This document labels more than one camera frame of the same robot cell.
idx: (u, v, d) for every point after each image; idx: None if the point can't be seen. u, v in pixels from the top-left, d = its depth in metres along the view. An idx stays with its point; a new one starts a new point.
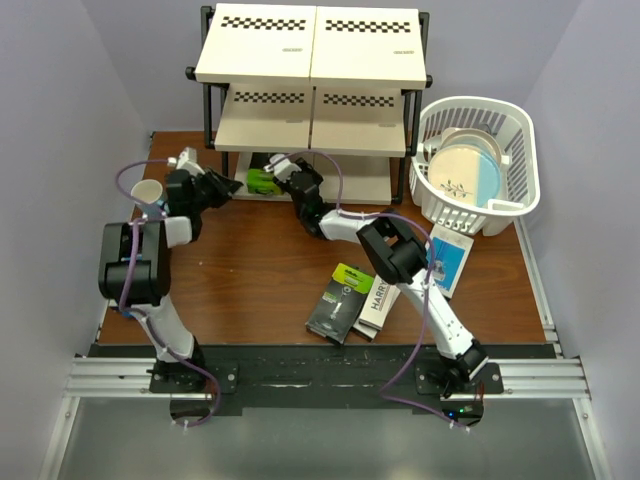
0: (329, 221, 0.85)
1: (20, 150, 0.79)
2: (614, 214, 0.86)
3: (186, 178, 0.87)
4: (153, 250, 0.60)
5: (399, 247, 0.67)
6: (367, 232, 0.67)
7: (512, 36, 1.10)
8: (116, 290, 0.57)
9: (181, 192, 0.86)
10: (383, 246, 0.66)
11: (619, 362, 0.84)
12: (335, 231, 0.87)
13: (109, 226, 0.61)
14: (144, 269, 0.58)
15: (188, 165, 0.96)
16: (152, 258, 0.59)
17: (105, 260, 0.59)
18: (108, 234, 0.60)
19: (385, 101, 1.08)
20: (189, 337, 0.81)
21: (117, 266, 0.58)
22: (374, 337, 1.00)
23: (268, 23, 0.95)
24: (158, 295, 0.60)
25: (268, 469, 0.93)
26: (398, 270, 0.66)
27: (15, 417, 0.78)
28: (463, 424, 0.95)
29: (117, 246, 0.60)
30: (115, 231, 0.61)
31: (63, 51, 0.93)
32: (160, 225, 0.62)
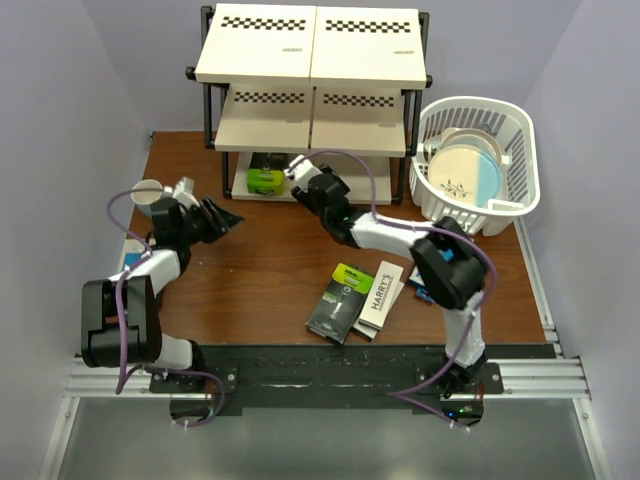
0: (364, 228, 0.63)
1: (20, 150, 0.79)
2: (614, 215, 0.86)
3: (173, 206, 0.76)
4: (139, 309, 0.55)
5: (460, 267, 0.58)
6: (427, 249, 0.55)
7: (512, 36, 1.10)
8: (102, 358, 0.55)
9: (168, 219, 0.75)
10: (446, 268, 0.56)
11: (619, 362, 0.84)
12: (370, 243, 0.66)
13: (87, 285, 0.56)
14: (133, 335, 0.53)
15: (183, 192, 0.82)
16: (139, 320, 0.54)
17: (89, 327, 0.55)
18: (87, 297, 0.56)
19: (385, 101, 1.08)
20: (188, 347, 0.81)
21: (103, 333, 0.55)
22: (374, 337, 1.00)
23: (268, 23, 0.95)
24: (153, 357, 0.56)
25: (268, 469, 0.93)
26: (460, 296, 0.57)
27: (15, 417, 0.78)
28: (463, 424, 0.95)
29: (98, 311, 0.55)
30: (95, 291, 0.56)
31: (63, 51, 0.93)
32: (143, 278, 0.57)
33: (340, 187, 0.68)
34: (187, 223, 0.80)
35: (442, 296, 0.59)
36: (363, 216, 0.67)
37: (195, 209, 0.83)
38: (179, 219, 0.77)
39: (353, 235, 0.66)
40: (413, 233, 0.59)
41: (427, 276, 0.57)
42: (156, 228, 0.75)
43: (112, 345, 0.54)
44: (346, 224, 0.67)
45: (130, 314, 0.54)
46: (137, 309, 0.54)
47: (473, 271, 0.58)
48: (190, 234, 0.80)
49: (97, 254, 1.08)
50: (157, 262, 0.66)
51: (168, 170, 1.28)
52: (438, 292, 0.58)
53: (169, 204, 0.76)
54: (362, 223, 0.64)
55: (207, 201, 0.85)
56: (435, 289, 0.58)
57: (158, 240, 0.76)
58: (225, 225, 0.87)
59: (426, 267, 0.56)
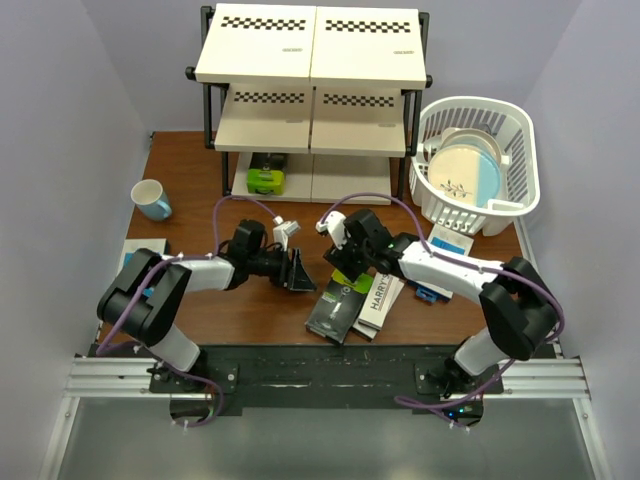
0: (417, 260, 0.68)
1: (20, 150, 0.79)
2: (614, 215, 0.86)
3: (258, 231, 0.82)
4: (163, 294, 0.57)
5: (533, 317, 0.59)
6: (504, 299, 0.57)
7: (512, 36, 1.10)
8: (109, 314, 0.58)
9: (245, 240, 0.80)
10: (521, 318, 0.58)
11: (620, 362, 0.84)
12: (418, 274, 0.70)
13: (141, 250, 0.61)
14: (140, 311, 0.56)
15: (283, 232, 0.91)
16: (156, 305, 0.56)
17: (117, 284, 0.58)
18: (134, 260, 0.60)
19: (385, 101, 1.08)
20: (193, 353, 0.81)
21: (121, 295, 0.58)
22: (374, 337, 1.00)
23: (268, 23, 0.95)
24: (143, 341, 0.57)
25: (268, 469, 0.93)
26: (532, 346, 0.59)
27: (15, 417, 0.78)
28: (464, 424, 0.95)
29: (134, 276, 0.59)
30: (142, 259, 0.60)
31: (64, 51, 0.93)
32: (184, 272, 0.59)
33: (375, 217, 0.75)
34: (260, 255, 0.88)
35: (512, 345, 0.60)
36: (412, 246, 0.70)
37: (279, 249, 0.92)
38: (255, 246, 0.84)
39: (399, 264, 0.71)
40: (480, 275, 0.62)
41: (501, 326, 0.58)
42: (233, 241, 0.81)
43: (118, 309, 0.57)
44: (389, 252, 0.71)
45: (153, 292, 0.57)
46: (160, 295, 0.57)
47: (545, 320, 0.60)
48: (256, 263, 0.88)
49: (97, 254, 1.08)
50: (208, 266, 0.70)
51: (168, 170, 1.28)
52: (510, 341, 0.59)
53: (255, 228, 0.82)
54: (413, 255, 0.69)
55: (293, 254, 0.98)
56: (506, 339, 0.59)
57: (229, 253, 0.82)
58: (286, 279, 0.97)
59: (502, 318, 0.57)
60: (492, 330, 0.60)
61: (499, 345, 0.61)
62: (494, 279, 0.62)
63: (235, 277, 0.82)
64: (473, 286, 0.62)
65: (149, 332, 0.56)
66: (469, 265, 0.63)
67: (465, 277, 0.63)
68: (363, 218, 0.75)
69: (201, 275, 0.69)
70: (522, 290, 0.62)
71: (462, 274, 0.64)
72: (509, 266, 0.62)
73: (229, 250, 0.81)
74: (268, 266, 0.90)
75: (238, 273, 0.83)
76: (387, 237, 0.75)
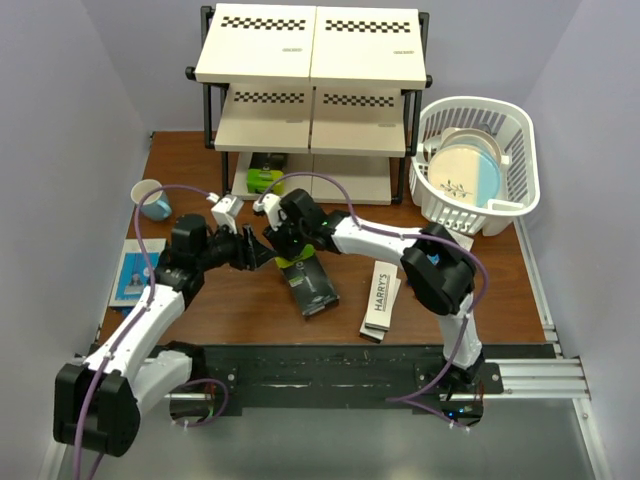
0: (347, 234, 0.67)
1: (21, 150, 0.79)
2: (614, 215, 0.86)
3: (197, 227, 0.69)
4: (108, 420, 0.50)
5: (449, 274, 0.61)
6: (417, 260, 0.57)
7: (512, 36, 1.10)
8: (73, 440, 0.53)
9: (186, 243, 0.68)
10: (436, 275, 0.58)
11: (620, 362, 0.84)
12: (351, 248, 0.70)
13: (66, 370, 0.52)
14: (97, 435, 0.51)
15: (227, 216, 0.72)
16: (108, 430, 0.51)
17: (60, 416, 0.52)
18: (60, 391, 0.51)
19: (385, 101, 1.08)
20: (185, 365, 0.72)
21: (71, 423, 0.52)
22: (382, 338, 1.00)
23: (268, 23, 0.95)
24: (118, 451, 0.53)
25: (268, 470, 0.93)
26: (452, 302, 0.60)
27: (14, 417, 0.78)
28: (463, 424, 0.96)
29: (70, 406, 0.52)
30: (67, 386, 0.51)
31: (63, 51, 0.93)
32: (120, 382, 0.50)
33: (307, 196, 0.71)
34: (210, 246, 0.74)
35: (434, 303, 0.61)
36: (343, 222, 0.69)
37: (230, 232, 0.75)
38: (200, 242, 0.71)
39: (333, 241, 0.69)
40: (402, 242, 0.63)
41: (418, 284, 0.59)
42: (174, 246, 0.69)
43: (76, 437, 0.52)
44: (323, 229, 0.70)
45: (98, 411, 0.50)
46: (106, 422, 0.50)
47: (461, 275, 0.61)
48: (209, 258, 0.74)
49: (97, 255, 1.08)
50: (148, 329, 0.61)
51: (168, 170, 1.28)
52: (430, 300, 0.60)
53: (193, 227, 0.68)
54: (344, 229, 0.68)
55: (249, 230, 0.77)
56: (426, 297, 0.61)
57: (174, 261, 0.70)
58: (253, 262, 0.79)
59: (418, 277, 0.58)
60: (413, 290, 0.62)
61: (424, 306, 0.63)
62: (414, 243, 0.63)
63: (189, 287, 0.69)
64: (396, 253, 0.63)
65: (117, 444, 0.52)
66: (392, 233, 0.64)
67: (389, 245, 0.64)
68: (291, 198, 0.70)
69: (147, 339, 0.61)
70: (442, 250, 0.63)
71: (386, 242, 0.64)
72: (425, 229, 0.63)
73: (172, 258, 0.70)
74: (223, 252, 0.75)
75: (193, 282, 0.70)
76: (322, 214, 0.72)
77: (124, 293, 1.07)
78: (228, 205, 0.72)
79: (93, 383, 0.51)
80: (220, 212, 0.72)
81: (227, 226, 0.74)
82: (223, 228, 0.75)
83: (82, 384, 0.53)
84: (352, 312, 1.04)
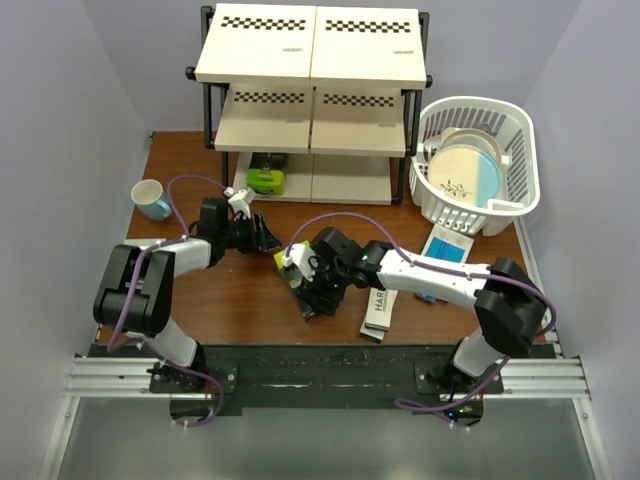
0: (397, 272, 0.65)
1: (21, 150, 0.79)
2: (613, 215, 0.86)
3: (223, 205, 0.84)
4: (156, 281, 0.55)
5: (524, 315, 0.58)
6: (495, 306, 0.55)
7: (512, 35, 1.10)
8: (108, 315, 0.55)
9: (213, 215, 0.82)
10: (513, 320, 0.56)
11: (619, 362, 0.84)
12: (399, 285, 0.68)
13: (119, 247, 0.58)
14: (139, 302, 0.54)
15: (244, 201, 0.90)
16: (152, 292, 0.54)
17: (105, 282, 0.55)
18: (115, 256, 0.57)
19: (385, 101, 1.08)
20: (191, 347, 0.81)
21: (115, 293, 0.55)
22: (382, 338, 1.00)
23: (268, 23, 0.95)
24: (151, 330, 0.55)
25: (268, 469, 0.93)
26: (528, 343, 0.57)
27: (15, 417, 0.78)
28: (463, 424, 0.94)
29: (121, 270, 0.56)
30: (123, 253, 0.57)
31: (64, 51, 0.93)
32: (169, 256, 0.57)
33: (338, 233, 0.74)
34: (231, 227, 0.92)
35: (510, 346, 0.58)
36: (390, 257, 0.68)
37: (244, 219, 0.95)
38: (224, 221, 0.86)
39: (377, 277, 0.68)
40: (470, 282, 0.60)
41: (495, 330, 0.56)
42: (202, 221, 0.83)
43: (117, 306, 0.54)
44: (364, 265, 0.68)
45: (148, 276, 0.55)
46: (153, 281, 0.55)
47: (536, 314, 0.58)
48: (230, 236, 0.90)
49: (98, 254, 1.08)
50: (188, 246, 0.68)
51: (168, 170, 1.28)
52: (506, 343, 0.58)
53: (220, 203, 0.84)
54: (392, 266, 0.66)
55: (259, 219, 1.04)
56: (502, 341, 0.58)
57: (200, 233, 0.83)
58: (262, 244, 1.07)
59: (496, 322, 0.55)
60: (485, 331, 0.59)
61: (498, 348, 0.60)
62: (484, 284, 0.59)
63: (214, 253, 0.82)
64: (464, 294, 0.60)
65: (155, 319, 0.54)
66: (457, 272, 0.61)
67: (453, 285, 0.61)
68: (324, 237, 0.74)
69: (184, 257, 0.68)
70: (509, 289, 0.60)
71: (450, 282, 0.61)
72: (497, 267, 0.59)
73: (199, 230, 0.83)
74: (239, 236, 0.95)
75: (216, 250, 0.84)
76: (356, 250, 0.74)
77: None
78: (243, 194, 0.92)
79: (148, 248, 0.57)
80: (237, 200, 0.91)
81: (242, 212, 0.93)
82: (238, 215, 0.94)
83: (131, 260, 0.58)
84: (353, 312, 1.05)
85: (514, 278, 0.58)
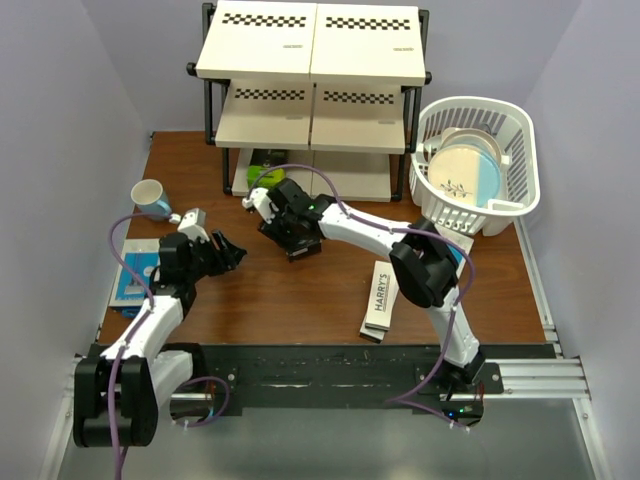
0: (335, 221, 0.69)
1: (21, 148, 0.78)
2: (613, 215, 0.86)
3: (183, 242, 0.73)
4: (132, 403, 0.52)
5: (434, 270, 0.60)
6: (404, 253, 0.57)
7: (511, 36, 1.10)
8: (93, 439, 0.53)
9: (175, 259, 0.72)
10: (422, 269, 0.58)
11: (620, 362, 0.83)
12: (336, 234, 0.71)
13: (83, 362, 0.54)
14: (125, 420, 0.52)
15: (197, 227, 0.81)
16: (131, 413, 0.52)
17: (80, 411, 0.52)
18: (82, 379, 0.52)
19: (385, 99, 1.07)
20: (188, 358, 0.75)
21: (93, 419, 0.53)
22: (382, 338, 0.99)
23: (268, 19, 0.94)
24: (142, 441, 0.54)
25: (267, 470, 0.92)
26: (433, 296, 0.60)
27: (14, 420, 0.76)
28: (463, 424, 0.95)
29: (90, 396, 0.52)
30: (88, 374, 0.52)
31: (64, 46, 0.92)
32: (140, 364, 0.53)
33: (292, 184, 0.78)
34: (196, 258, 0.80)
35: (416, 294, 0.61)
36: (331, 207, 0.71)
37: (202, 241, 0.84)
38: (188, 256, 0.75)
39: (319, 225, 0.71)
40: (391, 235, 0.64)
41: (405, 278, 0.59)
42: (162, 264, 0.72)
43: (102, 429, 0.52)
44: (308, 215, 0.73)
45: (122, 399, 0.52)
46: (129, 403, 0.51)
47: (446, 271, 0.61)
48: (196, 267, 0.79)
49: (98, 253, 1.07)
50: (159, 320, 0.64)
51: (169, 170, 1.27)
52: (415, 292, 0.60)
53: (179, 242, 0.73)
54: (331, 215, 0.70)
55: (218, 234, 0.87)
56: (412, 290, 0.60)
57: (162, 279, 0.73)
58: (231, 261, 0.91)
59: (405, 271, 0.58)
60: (399, 281, 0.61)
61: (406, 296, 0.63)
62: (404, 238, 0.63)
63: (185, 298, 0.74)
64: (385, 246, 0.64)
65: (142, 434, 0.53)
66: (381, 226, 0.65)
67: (377, 238, 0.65)
68: (277, 188, 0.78)
69: (155, 337, 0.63)
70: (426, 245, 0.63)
71: (375, 235, 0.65)
72: (415, 223, 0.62)
73: (163, 276, 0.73)
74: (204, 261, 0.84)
75: (187, 293, 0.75)
76: (306, 200, 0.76)
77: (124, 293, 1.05)
78: (194, 218, 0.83)
79: (114, 370, 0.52)
80: (188, 225, 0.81)
81: (199, 237, 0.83)
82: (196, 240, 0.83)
83: (101, 378, 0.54)
84: (353, 312, 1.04)
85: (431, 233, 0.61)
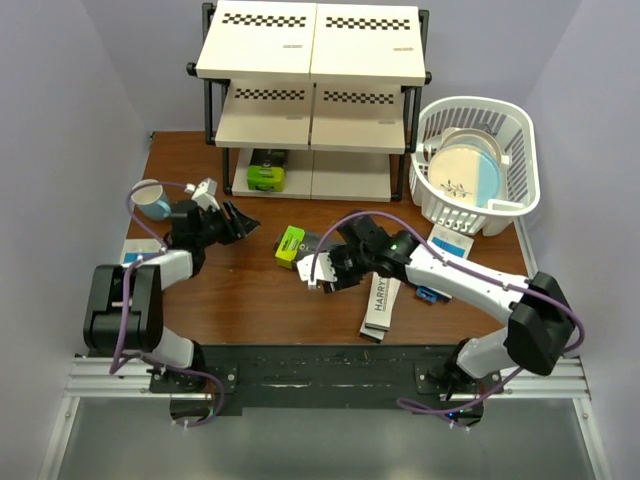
0: (429, 268, 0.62)
1: (20, 148, 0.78)
2: (614, 215, 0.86)
3: (193, 209, 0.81)
4: (144, 297, 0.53)
5: (553, 335, 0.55)
6: (529, 321, 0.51)
7: (511, 36, 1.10)
8: (102, 340, 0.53)
9: (186, 224, 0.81)
10: (545, 337, 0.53)
11: (620, 363, 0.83)
12: (427, 282, 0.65)
13: (101, 267, 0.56)
14: (132, 321, 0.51)
15: (207, 195, 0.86)
16: (142, 307, 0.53)
17: (92, 309, 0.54)
18: (99, 278, 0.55)
19: (385, 98, 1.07)
20: (189, 346, 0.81)
21: (104, 316, 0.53)
22: (382, 338, 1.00)
23: (268, 19, 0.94)
24: (149, 344, 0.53)
25: (267, 470, 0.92)
26: (553, 364, 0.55)
27: (14, 419, 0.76)
28: (463, 424, 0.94)
29: (106, 292, 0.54)
30: (105, 275, 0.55)
31: (63, 46, 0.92)
32: (154, 267, 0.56)
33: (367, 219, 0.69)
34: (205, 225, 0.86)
35: (532, 363, 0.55)
36: (417, 250, 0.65)
37: (214, 211, 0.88)
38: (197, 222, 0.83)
39: (403, 268, 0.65)
40: (505, 292, 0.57)
41: (524, 346, 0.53)
42: (175, 230, 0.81)
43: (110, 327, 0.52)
44: (392, 255, 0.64)
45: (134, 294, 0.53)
46: (141, 296, 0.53)
47: (564, 335, 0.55)
48: (206, 235, 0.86)
49: (98, 253, 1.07)
50: (169, 258, 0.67)
51: (169, 170, 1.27)
52: (531, 359, 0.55)
53: (189, 208, 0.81)
54: (423, 261, 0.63)
55: (230, 204, 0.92)
56: (526, 357, 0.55)
57: (175, 243, 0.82)
58: (241, 230, 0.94)
59: (528, 339, 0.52)
60: (512, 346, 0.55)
61: (516, 362, 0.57)
62: (520, 298, 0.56)
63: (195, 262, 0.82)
64: (499, 305, 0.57)
65: (149, 334, 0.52)
66: (492, 279, 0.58)
67: (488, 294, 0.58)
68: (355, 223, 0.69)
69: (167, 269, 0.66)
70: (541, 304, 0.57)
71: (484, 289, 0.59)
72: (535, 281, 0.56)
73: (176, 240, 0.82)
74: (214, 231, 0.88)
75: (197, 257, 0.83)
76: (383, 238, 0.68)
77: None
78: (205, 187, 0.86)
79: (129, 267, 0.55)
80: (199, 195, 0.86)
81: (210, 206, 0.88)
82: (208, 210, 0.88)
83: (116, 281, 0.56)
84: (353, 312, 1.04)
85: (550, 296, 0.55)
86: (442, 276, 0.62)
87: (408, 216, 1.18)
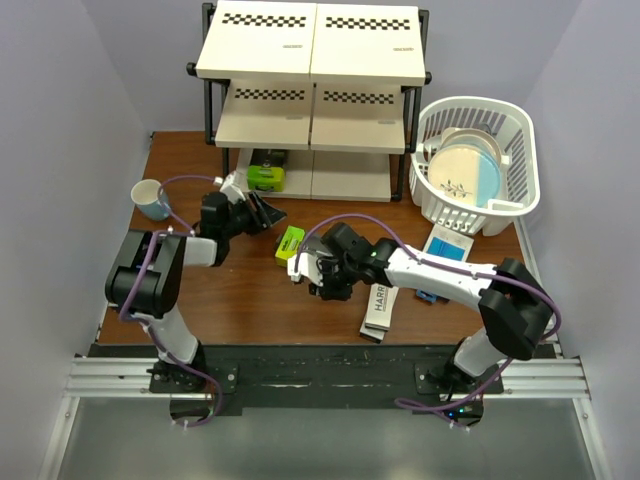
0: (405, 268, 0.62)
1: (20, 148, 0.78)
2: (613, 215, 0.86)
3: (223, 203, 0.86)
4: (168, 262, 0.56)
5: (528, 318, 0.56)
6: (498, 305, 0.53)
7: (510, 36, 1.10)
8: (118, 293, 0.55)
9: (215, 216, 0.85)
10: (518, 319, 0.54)
11: (620, 363, 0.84)
12: (406, 282, 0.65)
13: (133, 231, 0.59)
14: (150, 280, 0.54)
15: (234, 187, 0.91)
16: (163, 270, 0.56)
17: (118, 263, 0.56)
18: (129, 239, 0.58)
19: (385, 98, 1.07)
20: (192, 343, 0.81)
21: (125, 271, 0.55)
22: (382, 338, 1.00)
23: (268, 19, 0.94)
24: (161, 308, 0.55)
25: (267, 470, 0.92)
26: (533, 346, 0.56)
27: (14, 419, 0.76)
28: (463, 424, 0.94)
29: (133, 252, 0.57)
30: (136, 237, 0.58)
31: (63, 46, 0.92)
32: (181, 239, 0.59)
33: (348, 229, 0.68)
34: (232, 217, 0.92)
35: (512, 348, 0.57)
36: (395, 253, 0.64)
37: (241, 203, 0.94)
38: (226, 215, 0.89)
39: (384, 273, 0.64)
40: (475, 281, 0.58)
41: (499, 330, 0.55)
42: (204, 221, 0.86)
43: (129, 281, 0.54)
44: (373, 261, 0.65)
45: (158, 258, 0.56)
46: (164, 260, 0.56)
47: (541, 317, 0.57)
48: (230, 228, 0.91)
49: (98, 253, 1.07)
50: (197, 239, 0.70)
51: (169, 170, 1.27)
52: (508, 343, 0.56)
53: (219, 202, 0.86)
54: (399, 262, 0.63)
55: (256, 196, 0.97)
56: (504, 341, 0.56)
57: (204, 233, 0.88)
58: (268, 220, 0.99)
59: (501, 322, 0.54)
60: (489, 332, 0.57)
61: (499, 349, 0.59)
62: (490, 284, 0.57)
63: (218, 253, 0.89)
64: (471, 295, 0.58)
65: (164, 298, 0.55)
66: (462, 270, 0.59)
67: (459, 284, 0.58)
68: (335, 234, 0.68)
69: (191, 249, 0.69)
70: (515, 290, 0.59)
71: (455, 281, 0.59)
72: (503, 267, 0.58)
73: (203, 230, 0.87)
74: (240, 222, 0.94)
75: (221, 249, 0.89)
76: (366, 246, 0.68)
77: None
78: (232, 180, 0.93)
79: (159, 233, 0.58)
80: (228, 187, 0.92)
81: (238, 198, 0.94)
82: (236, 202, 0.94)
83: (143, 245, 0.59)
84: (353, 312, 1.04)
85: (520, 280, 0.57)
86: (418, 275, 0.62)
87: (408, 216, 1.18)
